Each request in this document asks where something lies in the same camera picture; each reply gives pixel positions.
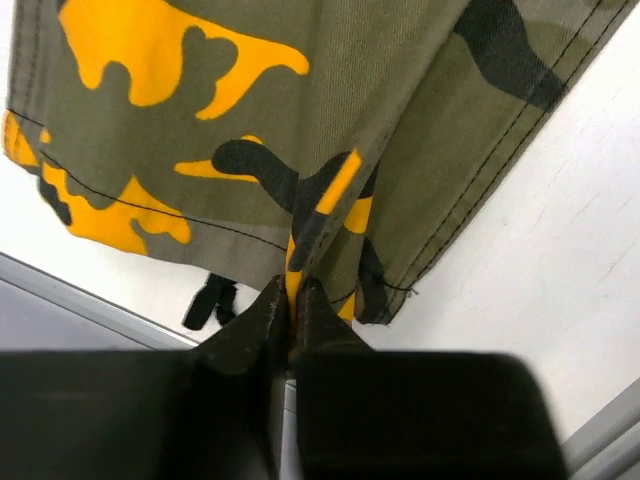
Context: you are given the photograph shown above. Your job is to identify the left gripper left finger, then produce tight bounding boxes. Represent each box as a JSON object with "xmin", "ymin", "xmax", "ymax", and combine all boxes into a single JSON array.
[{"xmin": 1, "ymin": 276, "xmax": 288, "ymax": 479}]

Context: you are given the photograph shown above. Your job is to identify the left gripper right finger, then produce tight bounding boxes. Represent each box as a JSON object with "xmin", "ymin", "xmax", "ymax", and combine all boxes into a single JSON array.
[{"xmin": 294, "ymin": 279, "xmax": 568, "ymax": 479}]

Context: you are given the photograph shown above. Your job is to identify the aluminium mounting rail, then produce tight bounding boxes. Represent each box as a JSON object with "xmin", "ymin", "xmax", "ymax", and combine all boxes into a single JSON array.
[{"xmin": 1, "ymin": 253, "xmax": 197, "ymax": 349}]

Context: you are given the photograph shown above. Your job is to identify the yellow camouflage trousers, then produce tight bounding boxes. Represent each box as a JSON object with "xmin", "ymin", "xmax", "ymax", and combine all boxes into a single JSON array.
[{"xmin": 1, "ymin": 1, "xmax": 633, "ymax": 330}]

